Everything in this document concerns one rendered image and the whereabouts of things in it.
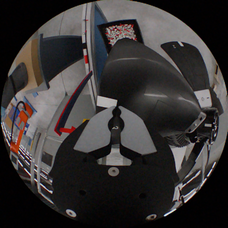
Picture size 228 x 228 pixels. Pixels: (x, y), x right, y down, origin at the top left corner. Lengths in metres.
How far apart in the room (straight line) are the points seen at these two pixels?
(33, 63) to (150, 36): 1.31
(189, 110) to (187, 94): 0.04
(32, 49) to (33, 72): 0.11
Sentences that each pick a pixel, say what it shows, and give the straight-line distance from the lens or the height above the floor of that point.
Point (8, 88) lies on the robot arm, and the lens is 0.41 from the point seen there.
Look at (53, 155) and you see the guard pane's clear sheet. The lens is 1.16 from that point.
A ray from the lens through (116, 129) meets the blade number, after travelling 0.16.
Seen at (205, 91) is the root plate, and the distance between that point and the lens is 0.34.
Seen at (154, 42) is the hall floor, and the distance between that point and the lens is 1.36.
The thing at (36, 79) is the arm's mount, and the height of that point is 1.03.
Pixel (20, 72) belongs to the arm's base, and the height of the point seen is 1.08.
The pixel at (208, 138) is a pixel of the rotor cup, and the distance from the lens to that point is 0.29.
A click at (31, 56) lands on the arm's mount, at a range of 0.39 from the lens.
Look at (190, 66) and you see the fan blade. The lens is 0.35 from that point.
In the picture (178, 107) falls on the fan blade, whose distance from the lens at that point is 0.16.
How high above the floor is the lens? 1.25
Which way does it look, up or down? 41 degrees down
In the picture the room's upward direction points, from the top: 178 degrees counter-clockwise
